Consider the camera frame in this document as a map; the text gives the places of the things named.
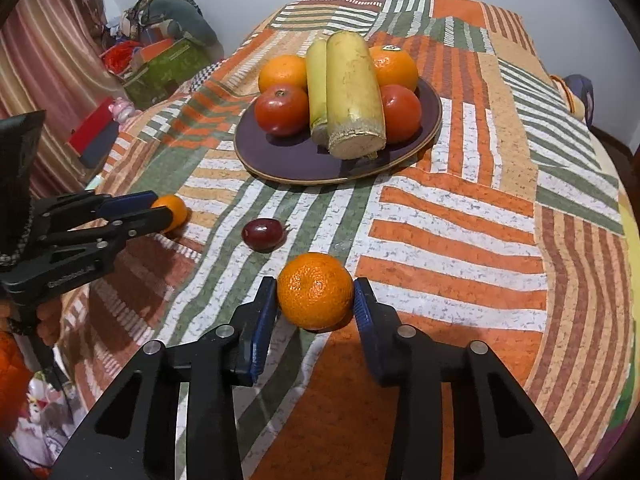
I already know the pink plush toy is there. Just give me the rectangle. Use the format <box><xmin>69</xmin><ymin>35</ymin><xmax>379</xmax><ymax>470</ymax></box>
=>
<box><xmin>110</xmin><ymin>99</ymin><xmax>136</xmax><ymax>124</ymax></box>

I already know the floral printed cloth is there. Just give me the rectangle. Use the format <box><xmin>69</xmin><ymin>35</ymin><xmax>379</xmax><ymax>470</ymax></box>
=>
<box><xmin>10</xmin><ymin>367</ymin><xmax>88</xmax><ymax>468</ymax></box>

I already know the striped red curtain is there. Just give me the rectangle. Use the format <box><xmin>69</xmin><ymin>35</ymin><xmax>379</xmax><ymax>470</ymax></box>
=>
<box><xmin>0</xmin><ymin>0</ymin><xmax>126</xmax><ymax>197</ymax></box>

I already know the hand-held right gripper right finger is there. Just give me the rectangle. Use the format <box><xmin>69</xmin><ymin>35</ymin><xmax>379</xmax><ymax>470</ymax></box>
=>
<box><xmin>352</xmin><ymin>277</ymin><xmax>580</xmax><ymax>480</ymax></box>

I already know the large plain orange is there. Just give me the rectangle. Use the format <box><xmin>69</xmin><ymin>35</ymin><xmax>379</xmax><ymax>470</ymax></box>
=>
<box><xmin>258</xmin><ymin>54</ymin><xmax>309</xmax><ymax>94</ymax></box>

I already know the green storage box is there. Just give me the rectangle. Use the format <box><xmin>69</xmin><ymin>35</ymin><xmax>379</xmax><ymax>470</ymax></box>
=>
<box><xmin>122</xmin><ymin>37</ymin><xmax>221</xmax><ymax>109</ymax></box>

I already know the red plastic bag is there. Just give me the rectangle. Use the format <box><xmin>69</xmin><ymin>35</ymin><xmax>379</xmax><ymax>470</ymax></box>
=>
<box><xmin>102</xmin><ymin>40</ymin><xmax>144</xmax><ymax>74</ymax></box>

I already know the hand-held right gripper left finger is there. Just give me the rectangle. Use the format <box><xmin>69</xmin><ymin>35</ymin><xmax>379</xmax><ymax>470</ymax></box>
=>
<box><xmin>49</xmin><ymin>276</ymin><xmax>279</xmax><ymax>480</ymax></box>

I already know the dark red grape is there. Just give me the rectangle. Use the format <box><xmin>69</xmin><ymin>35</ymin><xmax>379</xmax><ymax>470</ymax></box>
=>
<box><xmin>241</xmin><ymin>217</ymin><xmax>291</xmax><ymax>253</ymax></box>

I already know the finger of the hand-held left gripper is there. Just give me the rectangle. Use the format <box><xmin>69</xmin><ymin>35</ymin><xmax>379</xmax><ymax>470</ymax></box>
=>
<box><xmin>34</xmin><ymin>190</ymin><xmax>160</xmax><ymax>234</ymax></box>
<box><xmin>44</xmin><ymin>206</ymin><xmax>174</xmax><ymax>262</ymax></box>

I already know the thin sugarcane piece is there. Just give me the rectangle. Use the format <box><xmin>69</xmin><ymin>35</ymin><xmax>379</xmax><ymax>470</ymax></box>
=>
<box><xmin>305</xmin><ymin>38</ymin><xmax>331</xmax><ymax>145</ymax></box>

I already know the person's left hand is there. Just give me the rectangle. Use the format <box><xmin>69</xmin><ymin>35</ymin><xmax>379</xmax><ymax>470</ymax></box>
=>
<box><xmin>0</xmin><ymin>301</ymin><xmax>62</xmax><ymax>347</ymax></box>

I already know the large orange with sticker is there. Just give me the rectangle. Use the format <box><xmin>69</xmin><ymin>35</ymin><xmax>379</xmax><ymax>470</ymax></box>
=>
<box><xmin>368</xmin><ymin>44</ymin><xmax>420</xmax><ymax>94</ymax></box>

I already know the small mandarin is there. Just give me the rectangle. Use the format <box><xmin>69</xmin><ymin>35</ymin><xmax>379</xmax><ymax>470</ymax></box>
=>
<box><xmin>150</xmin><ymin>193</ymin><xmax>190</xmax><ymax>234</ymax></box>
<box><xmin>276</xmin><ymin>252</ymin><xmax>355</xmax><ymax>332</ymax></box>

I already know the striped patchwork blanket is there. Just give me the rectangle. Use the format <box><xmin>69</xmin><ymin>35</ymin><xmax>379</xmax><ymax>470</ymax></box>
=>
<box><xmin>52</xmin><ymin>0</ymin><xmax>636</xmax><ymax>480</ymax></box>

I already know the thick sugarcane piece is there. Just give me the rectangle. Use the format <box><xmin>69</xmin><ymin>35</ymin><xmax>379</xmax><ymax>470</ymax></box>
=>
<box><xmin>325</xmin><ymin>30</ymin><xmax>389</xmax><ymax>161</ymax></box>

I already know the red tomato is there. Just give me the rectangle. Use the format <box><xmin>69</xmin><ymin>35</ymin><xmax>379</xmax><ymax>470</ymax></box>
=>
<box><xmin>380</xmin><ymin>84</ymin><xmax>423</xmax><ymax>145</ymax></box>
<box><xmin>254</xmin><ymin>83</ymin><xmax>311</xmax><ymax>138</ymax></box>

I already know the dark purple plate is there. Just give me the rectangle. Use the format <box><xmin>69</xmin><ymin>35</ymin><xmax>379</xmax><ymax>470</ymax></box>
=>
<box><xmin>233</xmin><ymin>76</ymin><xmax>444</xmax><ymax>186</ymax></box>

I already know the red box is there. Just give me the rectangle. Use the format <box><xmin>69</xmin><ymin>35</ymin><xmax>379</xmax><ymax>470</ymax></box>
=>
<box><xmin>67</xmin><ymin>97</ymin><xmax>121</xmax><ymax>169</ymax></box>

